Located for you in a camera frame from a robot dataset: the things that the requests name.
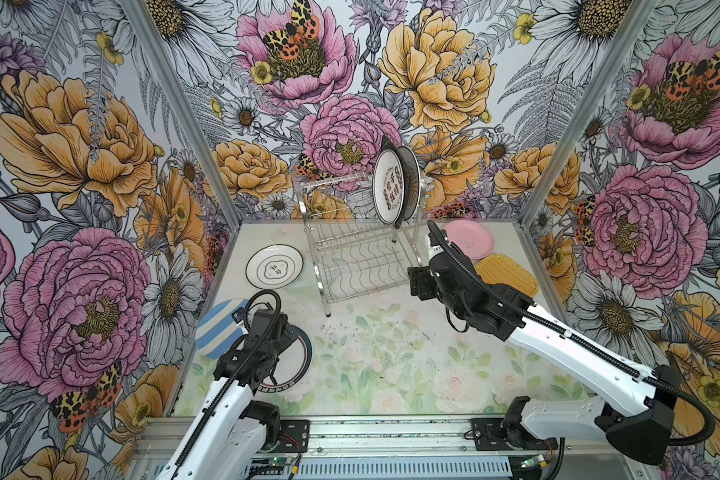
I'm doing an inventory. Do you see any white plate green red rim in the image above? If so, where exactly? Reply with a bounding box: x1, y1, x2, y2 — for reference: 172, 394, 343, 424
258, 326, 313, 394

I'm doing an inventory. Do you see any pink plastic plate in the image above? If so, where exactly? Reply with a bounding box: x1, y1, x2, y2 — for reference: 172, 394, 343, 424
445, 219, 495, 261

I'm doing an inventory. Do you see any yellow woven-pattern tray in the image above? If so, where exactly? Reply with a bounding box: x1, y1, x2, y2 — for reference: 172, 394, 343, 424
475, 253, 539, 298

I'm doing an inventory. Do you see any white plate orange sunburst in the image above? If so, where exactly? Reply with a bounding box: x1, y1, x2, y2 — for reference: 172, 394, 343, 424
400, 146, 421, 221

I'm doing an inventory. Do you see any black square floral plate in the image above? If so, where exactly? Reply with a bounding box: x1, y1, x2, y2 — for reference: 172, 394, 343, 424
382, 136, 410, 229

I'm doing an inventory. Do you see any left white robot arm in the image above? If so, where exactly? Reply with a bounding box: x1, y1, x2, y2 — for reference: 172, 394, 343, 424
156, 309, 296, 479

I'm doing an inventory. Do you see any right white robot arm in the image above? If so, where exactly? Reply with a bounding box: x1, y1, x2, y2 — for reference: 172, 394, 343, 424
407, 253, 678, 466

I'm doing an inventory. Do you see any chrome two-tier dish rack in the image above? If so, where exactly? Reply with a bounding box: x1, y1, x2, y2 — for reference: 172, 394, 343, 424
293, 173, 426, 317

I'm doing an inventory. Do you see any blue white striped plate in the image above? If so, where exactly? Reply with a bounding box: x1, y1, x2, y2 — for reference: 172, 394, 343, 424
195, 298, 248, 360

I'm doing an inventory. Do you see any white plate black clover outline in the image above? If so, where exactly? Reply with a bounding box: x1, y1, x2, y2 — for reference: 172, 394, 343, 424
245, 244, 304, 290

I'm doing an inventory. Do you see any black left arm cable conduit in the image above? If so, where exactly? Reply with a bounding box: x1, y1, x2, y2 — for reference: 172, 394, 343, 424
170, 289, 283, 475

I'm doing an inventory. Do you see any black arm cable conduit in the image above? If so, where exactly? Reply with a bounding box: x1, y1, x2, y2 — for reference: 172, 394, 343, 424
427, 220, 716, 447
170, 289, 283, 475

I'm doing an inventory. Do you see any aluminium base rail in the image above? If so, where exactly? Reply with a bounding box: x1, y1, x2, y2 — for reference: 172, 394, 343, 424
131, 413, 637, 480

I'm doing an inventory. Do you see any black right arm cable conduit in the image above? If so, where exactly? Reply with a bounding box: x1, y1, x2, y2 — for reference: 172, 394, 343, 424
427, 220, 716, 447

